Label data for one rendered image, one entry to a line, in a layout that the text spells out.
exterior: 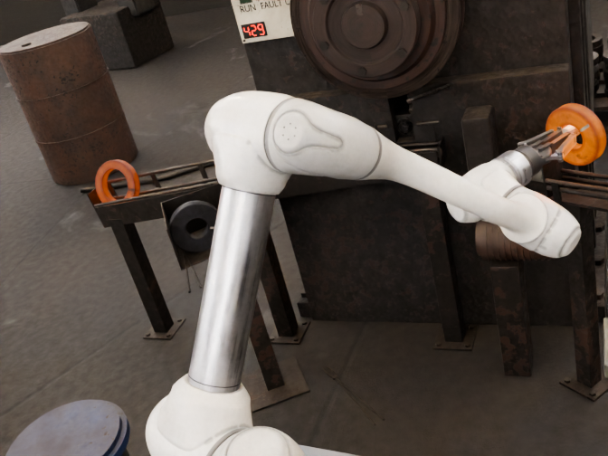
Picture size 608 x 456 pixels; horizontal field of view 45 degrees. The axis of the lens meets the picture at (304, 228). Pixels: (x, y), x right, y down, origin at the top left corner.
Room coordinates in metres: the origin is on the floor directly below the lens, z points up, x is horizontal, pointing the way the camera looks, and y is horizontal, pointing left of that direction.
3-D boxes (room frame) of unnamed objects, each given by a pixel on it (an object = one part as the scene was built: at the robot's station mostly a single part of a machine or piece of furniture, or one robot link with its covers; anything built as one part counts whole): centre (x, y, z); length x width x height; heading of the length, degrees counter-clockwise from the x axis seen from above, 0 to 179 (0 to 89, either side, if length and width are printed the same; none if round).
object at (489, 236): (1.73, -0.57, 0.27); 0.22 x 0.13 x 0.53; 63
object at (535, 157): (1.52, -0.56, 0.81); 0.09 x 0.08 x 0.07; 118
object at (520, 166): (1.49, -0.49, 0.81); 0.09 x 0.06 x 0.09; 28
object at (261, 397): (1.97, 0.26, 0.36); 0.26 x 0.20 x 0.72; 98
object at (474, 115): (1.91, -0.55, 0.68); 0.11 x 0.08 x 0.24; 153
